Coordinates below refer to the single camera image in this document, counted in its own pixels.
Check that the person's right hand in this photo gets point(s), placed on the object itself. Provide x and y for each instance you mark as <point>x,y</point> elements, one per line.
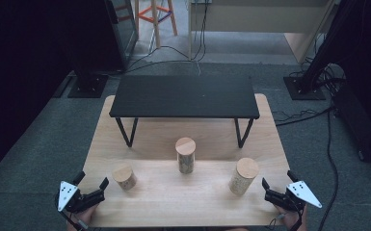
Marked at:
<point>290,218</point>

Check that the black shelf with metal legs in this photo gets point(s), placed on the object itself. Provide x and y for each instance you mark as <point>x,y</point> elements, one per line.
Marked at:
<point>186,96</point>

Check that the person's left hand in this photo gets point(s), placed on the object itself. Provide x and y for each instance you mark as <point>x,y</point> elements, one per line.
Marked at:
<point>85,218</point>

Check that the black box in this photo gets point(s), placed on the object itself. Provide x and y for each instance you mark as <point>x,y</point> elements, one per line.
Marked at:
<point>359,125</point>

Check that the tall bark wooden cylinder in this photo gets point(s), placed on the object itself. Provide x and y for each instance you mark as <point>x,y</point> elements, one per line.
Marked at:
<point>185,157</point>

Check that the black framed glass panel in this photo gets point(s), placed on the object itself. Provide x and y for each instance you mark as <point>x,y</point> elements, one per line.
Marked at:
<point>125,29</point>

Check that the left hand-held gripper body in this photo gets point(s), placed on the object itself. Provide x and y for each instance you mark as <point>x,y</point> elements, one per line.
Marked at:
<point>77,200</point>

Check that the light wooden cylinder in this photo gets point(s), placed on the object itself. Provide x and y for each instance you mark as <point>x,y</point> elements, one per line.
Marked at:
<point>242,178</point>

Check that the black slanted stand pole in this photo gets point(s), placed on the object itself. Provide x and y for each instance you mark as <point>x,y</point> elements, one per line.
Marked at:
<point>326,45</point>

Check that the black square stand base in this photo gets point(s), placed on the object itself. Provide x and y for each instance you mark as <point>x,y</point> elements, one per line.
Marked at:
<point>88,86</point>
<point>303,89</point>

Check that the wooden stool with orange braces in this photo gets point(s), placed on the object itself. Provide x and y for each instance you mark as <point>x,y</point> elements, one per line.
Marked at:
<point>155,19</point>

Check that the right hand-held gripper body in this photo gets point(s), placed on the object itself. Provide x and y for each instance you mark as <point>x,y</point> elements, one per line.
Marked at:
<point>289,199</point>

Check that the beige wooden desk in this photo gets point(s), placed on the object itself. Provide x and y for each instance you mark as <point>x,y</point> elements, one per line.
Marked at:
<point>247,17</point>

